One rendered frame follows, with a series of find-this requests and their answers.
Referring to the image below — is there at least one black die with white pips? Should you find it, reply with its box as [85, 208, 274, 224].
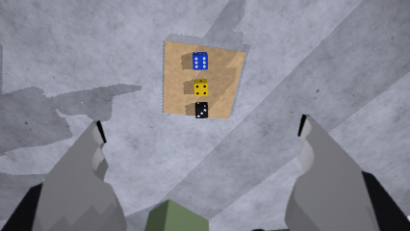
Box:
[195, 102, 208, 118]

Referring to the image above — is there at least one blue die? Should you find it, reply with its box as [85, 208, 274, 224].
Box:
[192, 52, 208, 70]

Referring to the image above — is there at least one tan flat mat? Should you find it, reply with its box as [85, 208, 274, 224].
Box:
[164, 40, 245, 119]

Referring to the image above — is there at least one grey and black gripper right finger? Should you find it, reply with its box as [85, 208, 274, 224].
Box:
[285, 114, 410, 231]

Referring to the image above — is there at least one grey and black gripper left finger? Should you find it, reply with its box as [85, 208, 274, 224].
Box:
[1, 120, 127, 231]

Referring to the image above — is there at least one yellow die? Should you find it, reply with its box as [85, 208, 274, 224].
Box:
[193, 79, 208, 96]

